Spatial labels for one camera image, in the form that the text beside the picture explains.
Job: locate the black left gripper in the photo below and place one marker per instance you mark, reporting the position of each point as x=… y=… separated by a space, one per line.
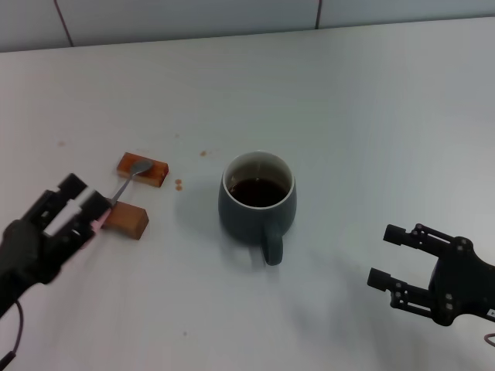
x=27 y=255

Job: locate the stained wooden block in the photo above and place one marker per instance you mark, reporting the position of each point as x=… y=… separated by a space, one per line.
x=158 y=174

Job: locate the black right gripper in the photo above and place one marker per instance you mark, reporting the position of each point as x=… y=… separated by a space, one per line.
x=464 y=286

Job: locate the dark grey ceramic cup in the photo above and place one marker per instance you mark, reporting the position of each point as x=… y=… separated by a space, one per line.
x=239 y=220

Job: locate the plain brown wooden block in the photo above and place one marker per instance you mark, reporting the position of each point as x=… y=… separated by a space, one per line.
x=129 y=222

